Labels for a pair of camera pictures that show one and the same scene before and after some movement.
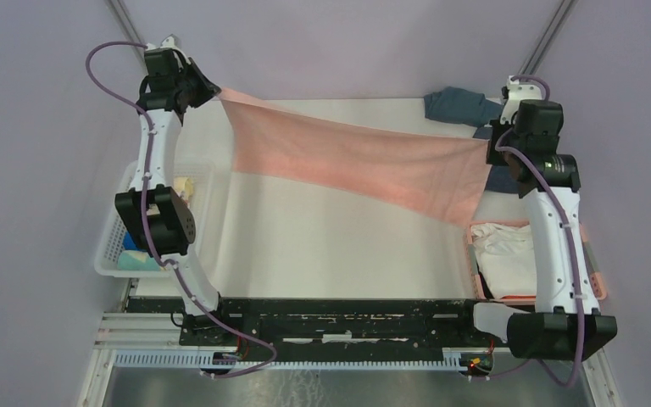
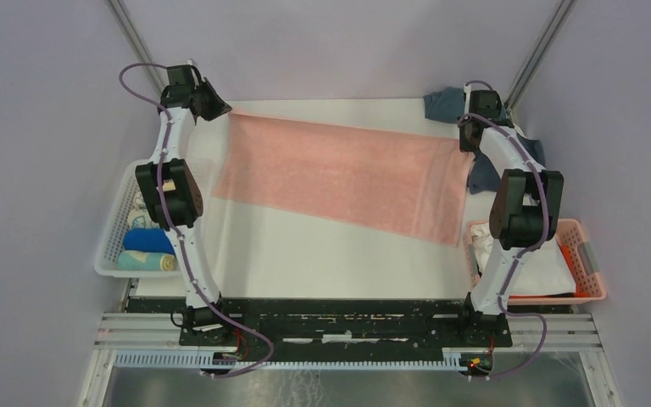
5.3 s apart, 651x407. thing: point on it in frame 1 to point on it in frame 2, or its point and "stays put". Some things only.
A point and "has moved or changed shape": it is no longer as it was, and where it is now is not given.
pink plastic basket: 481,288 stays put
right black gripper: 493,156 to 466,146
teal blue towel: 462,105 stays put
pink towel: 439,175 has moved or changed shape
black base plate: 333,326 stays put
